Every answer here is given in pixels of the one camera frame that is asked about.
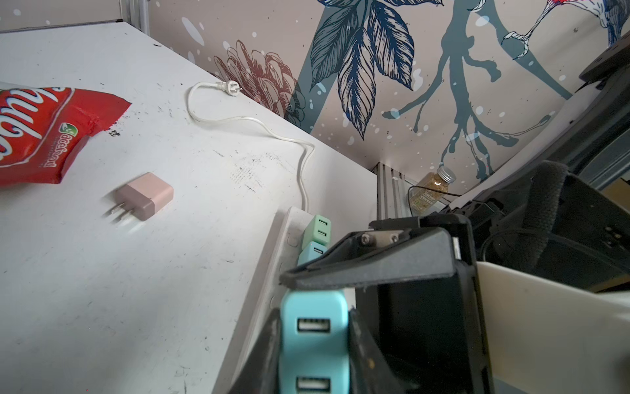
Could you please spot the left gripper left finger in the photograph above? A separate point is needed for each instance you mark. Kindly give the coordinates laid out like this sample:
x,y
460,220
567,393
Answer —
x,y
260,372

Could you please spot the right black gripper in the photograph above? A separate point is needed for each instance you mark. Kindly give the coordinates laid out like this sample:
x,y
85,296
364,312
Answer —
x,y
431,327

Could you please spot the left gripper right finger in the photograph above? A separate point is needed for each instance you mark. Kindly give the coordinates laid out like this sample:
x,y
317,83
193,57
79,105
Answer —
x,y
368,369

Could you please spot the teal charger plug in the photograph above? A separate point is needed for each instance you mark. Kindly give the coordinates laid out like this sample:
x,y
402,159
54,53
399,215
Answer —
x,y
314,354
312,251

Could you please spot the light green charger plug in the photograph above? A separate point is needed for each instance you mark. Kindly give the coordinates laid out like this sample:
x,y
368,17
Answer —
x,y
318,230

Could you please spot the teal charger plug front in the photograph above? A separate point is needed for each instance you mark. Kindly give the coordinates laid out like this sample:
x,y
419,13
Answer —
x,y
312,251

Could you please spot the white multicolour power strip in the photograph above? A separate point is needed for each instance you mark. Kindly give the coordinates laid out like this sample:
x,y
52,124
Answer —
x,y
265,293

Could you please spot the pink usb charger plug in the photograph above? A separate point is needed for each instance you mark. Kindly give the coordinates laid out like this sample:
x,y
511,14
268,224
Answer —
x,y
142,197

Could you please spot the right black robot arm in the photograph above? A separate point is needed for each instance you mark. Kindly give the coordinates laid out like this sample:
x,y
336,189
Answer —
x,y
543,213

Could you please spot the glass jar with lid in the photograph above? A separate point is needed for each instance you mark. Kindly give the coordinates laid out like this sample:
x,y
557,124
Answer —
x,y
430,190

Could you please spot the red white chips bag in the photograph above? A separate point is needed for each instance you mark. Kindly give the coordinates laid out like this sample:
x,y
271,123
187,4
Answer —
x,y
44,129

